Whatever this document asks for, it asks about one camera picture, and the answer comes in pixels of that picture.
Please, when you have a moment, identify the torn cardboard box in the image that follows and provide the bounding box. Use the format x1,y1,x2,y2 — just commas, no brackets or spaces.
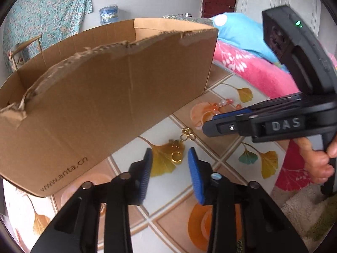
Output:
0,18,219,198

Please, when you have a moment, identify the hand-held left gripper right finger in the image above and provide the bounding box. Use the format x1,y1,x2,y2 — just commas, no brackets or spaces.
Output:
188,147,309,253

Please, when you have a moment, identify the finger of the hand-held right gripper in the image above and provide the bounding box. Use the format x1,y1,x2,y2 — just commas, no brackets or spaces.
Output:
202,108,254,138

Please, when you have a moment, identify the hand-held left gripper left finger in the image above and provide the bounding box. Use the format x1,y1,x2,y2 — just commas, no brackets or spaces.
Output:
31,148,154,253

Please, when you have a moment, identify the teal floral cloth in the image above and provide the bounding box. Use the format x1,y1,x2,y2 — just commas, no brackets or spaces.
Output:
3,0,93,74

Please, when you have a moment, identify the white fluffy rug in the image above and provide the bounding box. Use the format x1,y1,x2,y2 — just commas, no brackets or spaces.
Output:
280,183,337,218

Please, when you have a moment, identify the grey lace cloth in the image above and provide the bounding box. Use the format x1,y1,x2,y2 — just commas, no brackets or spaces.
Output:
163,13,215,24

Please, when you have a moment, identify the light blue blanket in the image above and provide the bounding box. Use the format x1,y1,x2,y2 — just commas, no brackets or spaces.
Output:
209,12,287,69

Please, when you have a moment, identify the pink floral blanket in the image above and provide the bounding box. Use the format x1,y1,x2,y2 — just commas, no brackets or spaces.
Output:
212,39,337,191

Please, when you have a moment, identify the green shaggy rug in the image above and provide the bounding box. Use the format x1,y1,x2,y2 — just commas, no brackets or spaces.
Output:
305,195,337,243

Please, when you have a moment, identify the wooden chair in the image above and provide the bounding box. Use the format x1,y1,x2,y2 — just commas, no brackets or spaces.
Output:
8,34,43,66

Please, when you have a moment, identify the gold charm keychain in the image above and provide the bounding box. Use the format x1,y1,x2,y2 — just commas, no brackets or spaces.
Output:
168,127,196,166

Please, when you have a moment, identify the person's right hand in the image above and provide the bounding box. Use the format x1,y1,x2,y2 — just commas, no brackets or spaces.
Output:
297,134,337,185

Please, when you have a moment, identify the orange bead bracelet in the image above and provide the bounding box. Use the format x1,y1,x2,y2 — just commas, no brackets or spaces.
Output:
210,98,242,111

